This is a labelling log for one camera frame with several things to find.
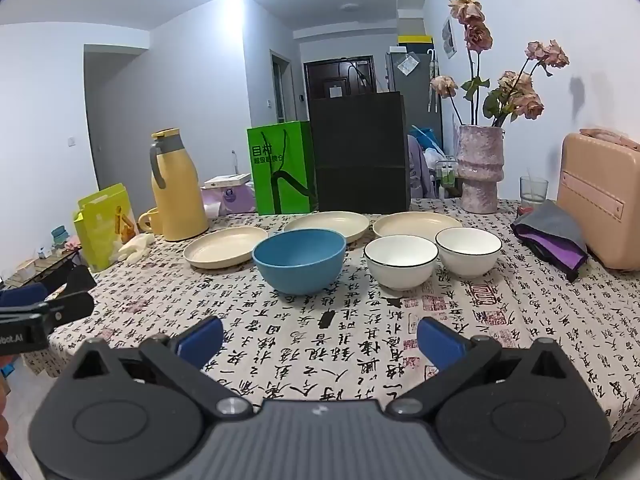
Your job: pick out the rack of small bottles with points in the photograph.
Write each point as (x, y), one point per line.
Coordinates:
(447, 172)

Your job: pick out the dried pink roses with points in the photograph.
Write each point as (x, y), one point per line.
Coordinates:
(520, 90)

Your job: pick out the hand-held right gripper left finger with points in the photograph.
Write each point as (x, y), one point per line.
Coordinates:
(200, 342)

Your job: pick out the clear drinking glass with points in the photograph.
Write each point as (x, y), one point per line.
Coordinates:
(534, 192)

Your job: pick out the yellow thermos jug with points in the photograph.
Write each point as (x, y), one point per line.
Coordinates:
(177, 195)

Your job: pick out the black paper bag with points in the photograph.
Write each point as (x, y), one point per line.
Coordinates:
(357, 155)

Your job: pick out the lime green snack box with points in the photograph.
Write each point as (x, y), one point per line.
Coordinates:
(100, 230)

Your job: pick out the yellow mug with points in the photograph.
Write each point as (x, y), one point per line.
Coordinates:
(149, 222)

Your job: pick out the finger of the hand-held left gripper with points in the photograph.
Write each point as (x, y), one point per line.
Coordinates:
(25, 295)
(72, 307)

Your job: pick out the pink ceramic vase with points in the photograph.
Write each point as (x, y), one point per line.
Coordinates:
(478, 170)

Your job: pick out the round ceiling lamp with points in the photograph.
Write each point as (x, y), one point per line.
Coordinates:
(351, 7)

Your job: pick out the grey refrigerator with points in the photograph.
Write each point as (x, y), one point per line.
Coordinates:
(415, 100)

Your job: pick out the white bowl with black rim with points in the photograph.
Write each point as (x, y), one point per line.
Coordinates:
(467, 260)
(400, 270)

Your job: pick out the red black small box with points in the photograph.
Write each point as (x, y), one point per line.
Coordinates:
(526, 211)

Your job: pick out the purple tissue pack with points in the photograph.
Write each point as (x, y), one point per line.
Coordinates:
(230, 202)

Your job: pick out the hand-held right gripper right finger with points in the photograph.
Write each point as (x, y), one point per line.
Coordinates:
(437, 342)

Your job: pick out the grey interior door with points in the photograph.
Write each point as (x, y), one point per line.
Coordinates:
(281, 90)

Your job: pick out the cream round plate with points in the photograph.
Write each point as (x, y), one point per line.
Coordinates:
(325, 222)
(225, 247)
(410, 224)

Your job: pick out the calligraphy printed tablecloth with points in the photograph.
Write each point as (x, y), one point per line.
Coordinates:
(320, 320)

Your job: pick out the flat white box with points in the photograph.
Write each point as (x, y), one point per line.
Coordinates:
(227, 180)

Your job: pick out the wall picture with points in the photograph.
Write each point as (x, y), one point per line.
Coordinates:
(449, 37)

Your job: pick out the purple grey pouch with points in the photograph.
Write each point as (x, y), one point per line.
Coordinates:
(550, 230)

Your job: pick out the yellow black box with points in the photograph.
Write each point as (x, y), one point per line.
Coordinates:
(415, 42)

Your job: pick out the small side table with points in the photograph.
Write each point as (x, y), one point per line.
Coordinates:
(35, 262)

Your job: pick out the tan leather case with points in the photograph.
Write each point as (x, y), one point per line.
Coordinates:
(600, 200)

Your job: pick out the white rubber gloves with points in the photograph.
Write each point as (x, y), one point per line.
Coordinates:
(135, 247)

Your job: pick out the dark entrance door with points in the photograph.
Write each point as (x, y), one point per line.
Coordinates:
(320, 77)

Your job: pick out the green paper bag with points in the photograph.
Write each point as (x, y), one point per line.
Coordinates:
(277, 170)

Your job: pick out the blue bowl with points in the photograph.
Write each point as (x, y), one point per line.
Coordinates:
(300, 270)

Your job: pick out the purple clothing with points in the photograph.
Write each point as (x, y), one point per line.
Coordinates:
(420, 170)

